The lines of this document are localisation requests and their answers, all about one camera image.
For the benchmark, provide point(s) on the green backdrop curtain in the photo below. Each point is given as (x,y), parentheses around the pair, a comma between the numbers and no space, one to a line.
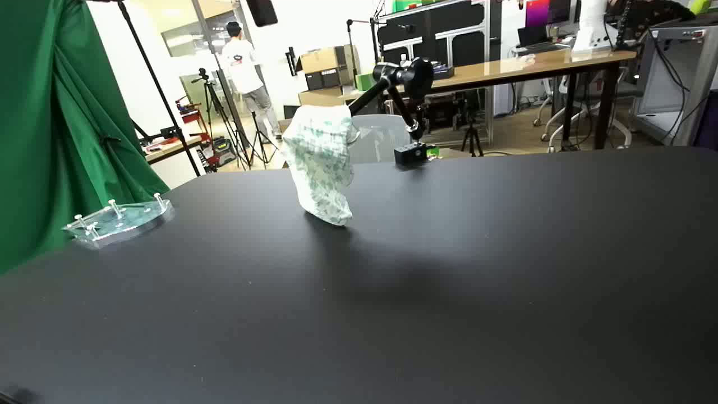
(65,136)

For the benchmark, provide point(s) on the black camera tripod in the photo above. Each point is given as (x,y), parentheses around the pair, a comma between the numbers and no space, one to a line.
(224,137)

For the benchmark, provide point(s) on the white green-patterned cloth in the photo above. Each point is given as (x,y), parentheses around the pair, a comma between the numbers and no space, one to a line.
(318,148)

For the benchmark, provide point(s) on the black clamp-mounted camera arm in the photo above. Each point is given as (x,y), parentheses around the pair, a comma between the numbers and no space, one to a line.
(408,87)

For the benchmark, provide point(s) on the cardboard boxes on shelf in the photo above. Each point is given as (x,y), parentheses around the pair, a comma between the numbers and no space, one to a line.
(328,67)

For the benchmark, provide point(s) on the grey equipment cabinet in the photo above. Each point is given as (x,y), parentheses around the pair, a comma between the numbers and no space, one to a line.
(677,74)

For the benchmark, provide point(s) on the person in white shirt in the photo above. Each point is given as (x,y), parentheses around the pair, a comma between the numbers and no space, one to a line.
(240,67)

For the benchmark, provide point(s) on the black backdrop stand pole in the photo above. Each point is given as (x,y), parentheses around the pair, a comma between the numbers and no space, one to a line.
(178,134)

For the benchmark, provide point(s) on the clear acrylic plate with standoffs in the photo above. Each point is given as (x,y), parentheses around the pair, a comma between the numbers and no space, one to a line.
(117,223)

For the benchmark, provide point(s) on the wooden desk with black legs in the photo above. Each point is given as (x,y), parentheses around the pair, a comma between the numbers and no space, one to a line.
(518,67)

